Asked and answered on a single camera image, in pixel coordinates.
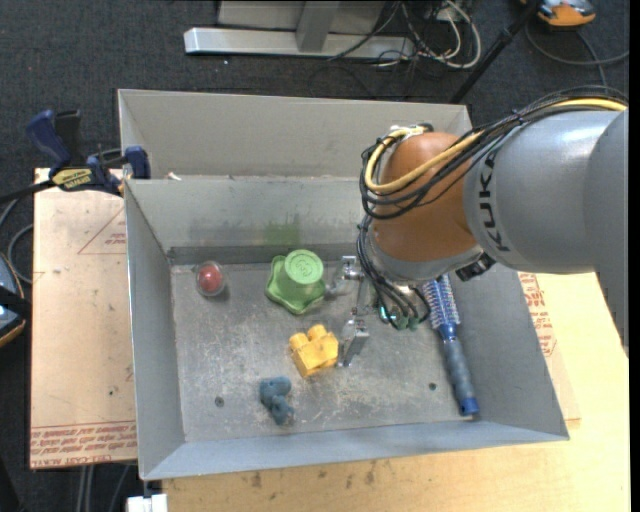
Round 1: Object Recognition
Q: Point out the black cylinder on white bracket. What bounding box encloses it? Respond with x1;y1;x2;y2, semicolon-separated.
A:
453;253;497;282

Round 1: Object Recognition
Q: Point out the brown cardboard board red print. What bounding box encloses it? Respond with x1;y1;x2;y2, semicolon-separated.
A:
29;167;584;471

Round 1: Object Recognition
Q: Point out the grey metal bin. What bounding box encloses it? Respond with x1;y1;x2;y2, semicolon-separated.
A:
117;88;571;482

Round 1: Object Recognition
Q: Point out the blue hairbrush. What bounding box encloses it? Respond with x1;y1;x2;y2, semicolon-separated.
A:
421;274;481;418

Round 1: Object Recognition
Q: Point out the yellow toy building block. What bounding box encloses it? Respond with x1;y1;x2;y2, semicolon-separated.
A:
288;323;341;379

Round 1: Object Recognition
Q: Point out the blue-grey toy figure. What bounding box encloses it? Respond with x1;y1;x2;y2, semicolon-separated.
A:
258;375;297;428

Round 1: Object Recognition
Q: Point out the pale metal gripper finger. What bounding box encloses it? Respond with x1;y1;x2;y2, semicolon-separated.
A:
337;316;372;369
326;255;365;302

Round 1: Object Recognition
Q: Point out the green star-rimmed cup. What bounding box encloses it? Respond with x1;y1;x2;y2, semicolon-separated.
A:
264;248;329;317

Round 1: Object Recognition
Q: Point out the red ball in clear dome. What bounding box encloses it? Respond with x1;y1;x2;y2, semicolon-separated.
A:
195;260;229;298

